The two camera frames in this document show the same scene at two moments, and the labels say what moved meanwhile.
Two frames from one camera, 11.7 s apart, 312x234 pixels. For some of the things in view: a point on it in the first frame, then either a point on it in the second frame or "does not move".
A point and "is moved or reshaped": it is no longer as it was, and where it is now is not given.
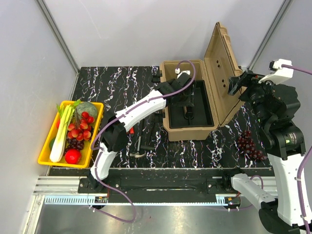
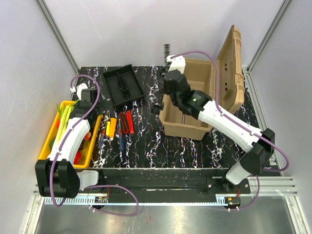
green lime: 51,143 does not move
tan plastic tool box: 212,103 is moved or reshaped
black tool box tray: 199,115 to 123,86
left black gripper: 189,102 to 104,106
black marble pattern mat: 239,143 does not move
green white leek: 57,151 does not move
